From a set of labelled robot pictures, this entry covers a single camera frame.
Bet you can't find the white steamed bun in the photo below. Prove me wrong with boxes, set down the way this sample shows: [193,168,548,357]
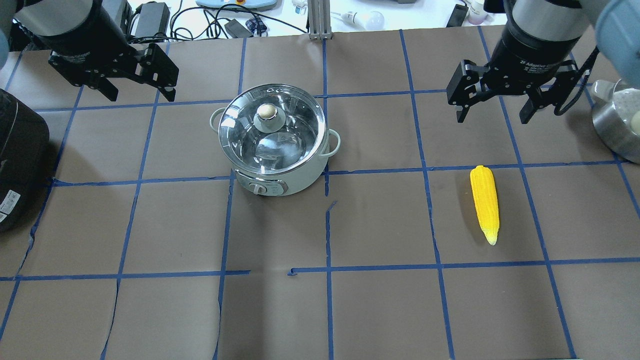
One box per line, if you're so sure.
[629,111,640,135]

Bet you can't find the pale green electric pot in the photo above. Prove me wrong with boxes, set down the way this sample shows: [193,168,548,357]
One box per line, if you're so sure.
[209,83,342,197]

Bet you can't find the aluminium frame post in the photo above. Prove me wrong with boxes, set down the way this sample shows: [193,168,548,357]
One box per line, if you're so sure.
[307,0,333,41]

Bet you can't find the black power adapter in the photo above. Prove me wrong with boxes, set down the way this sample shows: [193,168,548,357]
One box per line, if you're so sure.
[132,1,170,40]

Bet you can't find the steel steamer pot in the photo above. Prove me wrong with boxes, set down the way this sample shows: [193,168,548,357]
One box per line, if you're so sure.
[591,79,640,164]

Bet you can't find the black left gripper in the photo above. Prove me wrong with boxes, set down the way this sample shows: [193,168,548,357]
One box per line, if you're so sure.
[48,42,179,102]

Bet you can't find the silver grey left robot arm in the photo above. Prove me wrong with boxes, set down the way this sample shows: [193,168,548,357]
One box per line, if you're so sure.
[1,0,179,102]

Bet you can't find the yellow corn cob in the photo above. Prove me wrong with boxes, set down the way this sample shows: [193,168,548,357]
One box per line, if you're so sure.
[470,165,501,246]

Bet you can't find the black rice cooker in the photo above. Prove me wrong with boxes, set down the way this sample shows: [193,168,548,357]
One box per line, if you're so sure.
[0,89,50,232]

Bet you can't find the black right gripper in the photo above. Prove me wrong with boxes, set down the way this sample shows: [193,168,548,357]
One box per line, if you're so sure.
[446,55,579,125]

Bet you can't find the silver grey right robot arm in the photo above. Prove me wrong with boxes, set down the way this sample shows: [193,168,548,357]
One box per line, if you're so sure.
[446,0,640,125]

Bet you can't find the white light bulb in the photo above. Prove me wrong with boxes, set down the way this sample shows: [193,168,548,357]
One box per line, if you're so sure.
[330,10,386,31]

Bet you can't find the glass pot lid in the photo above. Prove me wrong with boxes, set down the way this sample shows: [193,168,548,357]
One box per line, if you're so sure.
[209,83,329,176]

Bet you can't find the black small box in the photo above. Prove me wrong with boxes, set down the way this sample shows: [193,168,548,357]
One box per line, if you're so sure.
[446,4,469,28]

